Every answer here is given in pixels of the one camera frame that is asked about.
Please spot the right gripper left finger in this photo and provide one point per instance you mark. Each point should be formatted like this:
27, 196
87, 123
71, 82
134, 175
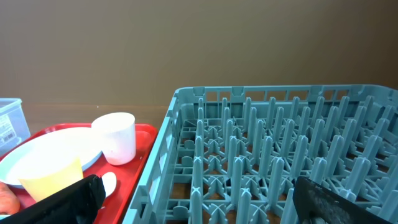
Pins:
78, 203

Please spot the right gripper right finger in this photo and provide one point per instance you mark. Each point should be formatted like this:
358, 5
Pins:
316, 204

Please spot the gray dishwasher rack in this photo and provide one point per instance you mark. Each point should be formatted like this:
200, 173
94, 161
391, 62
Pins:
233, 154

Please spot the white plastic spoon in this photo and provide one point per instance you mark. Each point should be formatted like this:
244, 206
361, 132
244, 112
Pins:
109, 182

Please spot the yellow plastic cup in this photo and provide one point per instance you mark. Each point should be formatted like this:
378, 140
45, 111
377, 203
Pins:
44, 177

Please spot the red serving tray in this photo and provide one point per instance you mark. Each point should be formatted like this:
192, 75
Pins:
127, 175

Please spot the light blue plate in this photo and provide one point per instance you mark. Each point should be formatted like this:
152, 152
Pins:
47, 153

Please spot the orange carrot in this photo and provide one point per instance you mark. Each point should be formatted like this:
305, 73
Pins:
9, 203

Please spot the pink white cup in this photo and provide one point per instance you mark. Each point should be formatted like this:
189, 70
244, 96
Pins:
118, 131

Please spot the clear plastic storage bin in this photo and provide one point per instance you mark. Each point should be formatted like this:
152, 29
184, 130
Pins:
14, 128

